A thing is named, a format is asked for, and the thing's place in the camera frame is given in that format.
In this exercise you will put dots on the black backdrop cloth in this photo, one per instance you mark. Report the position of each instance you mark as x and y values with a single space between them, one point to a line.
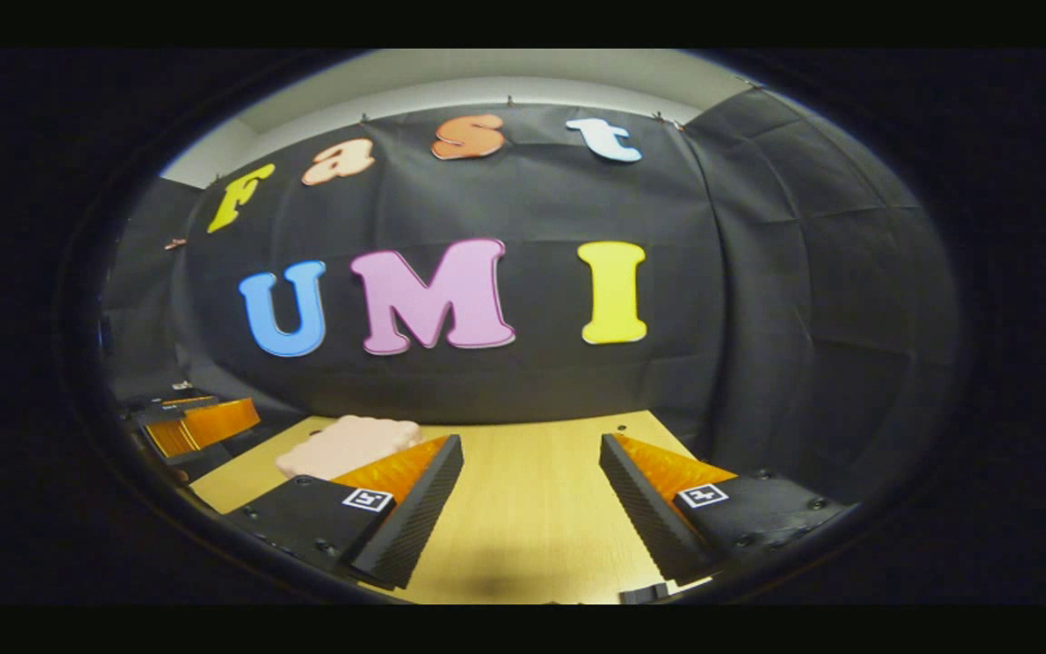
532 209

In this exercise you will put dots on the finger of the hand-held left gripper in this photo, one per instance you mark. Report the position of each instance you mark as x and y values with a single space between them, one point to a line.
214 424
173 411

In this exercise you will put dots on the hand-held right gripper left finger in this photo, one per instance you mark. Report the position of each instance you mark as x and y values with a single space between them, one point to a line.
419 513

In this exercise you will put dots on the pink suitcase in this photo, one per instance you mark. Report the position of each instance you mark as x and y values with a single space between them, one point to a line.
346 445

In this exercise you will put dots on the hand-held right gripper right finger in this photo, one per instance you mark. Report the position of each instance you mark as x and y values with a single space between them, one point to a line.
641 509

